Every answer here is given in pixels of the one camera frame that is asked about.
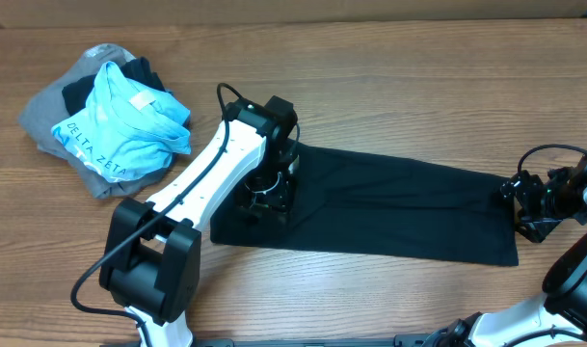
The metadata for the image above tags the black t-shirt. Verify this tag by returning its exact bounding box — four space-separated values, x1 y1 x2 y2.
210 145 519 266

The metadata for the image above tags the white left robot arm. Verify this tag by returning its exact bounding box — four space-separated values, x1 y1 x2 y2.
99 96 299 346

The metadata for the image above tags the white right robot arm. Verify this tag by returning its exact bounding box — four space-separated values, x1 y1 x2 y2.
424 158 587 346

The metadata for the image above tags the light blue printed t-shirt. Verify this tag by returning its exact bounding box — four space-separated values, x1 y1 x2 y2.
51 62 191 183

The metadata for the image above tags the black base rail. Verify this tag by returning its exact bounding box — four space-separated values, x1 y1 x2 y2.
99 333 448 347

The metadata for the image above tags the black garment in pile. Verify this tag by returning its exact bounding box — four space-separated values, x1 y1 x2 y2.
62 57 166 116

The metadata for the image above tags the grey folded garment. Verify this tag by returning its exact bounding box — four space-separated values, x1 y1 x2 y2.
18 43 167 199

